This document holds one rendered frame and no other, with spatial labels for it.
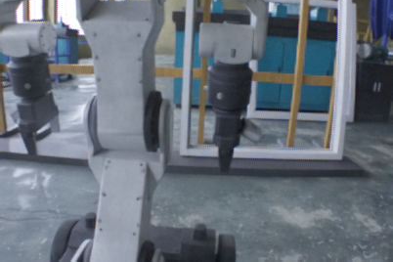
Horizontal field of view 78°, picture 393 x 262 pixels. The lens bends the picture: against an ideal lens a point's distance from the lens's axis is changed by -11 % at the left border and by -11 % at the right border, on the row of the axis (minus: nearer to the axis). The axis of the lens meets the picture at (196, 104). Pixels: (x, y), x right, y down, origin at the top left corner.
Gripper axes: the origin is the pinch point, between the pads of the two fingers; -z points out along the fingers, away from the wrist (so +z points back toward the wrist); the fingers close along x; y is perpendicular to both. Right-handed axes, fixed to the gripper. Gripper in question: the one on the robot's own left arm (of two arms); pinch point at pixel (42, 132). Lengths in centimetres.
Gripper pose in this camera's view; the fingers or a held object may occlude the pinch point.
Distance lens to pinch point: 72.4
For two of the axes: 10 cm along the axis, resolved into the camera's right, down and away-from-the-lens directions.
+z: 0.3, -9.2, -4.0
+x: 0.7, -4.0, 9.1
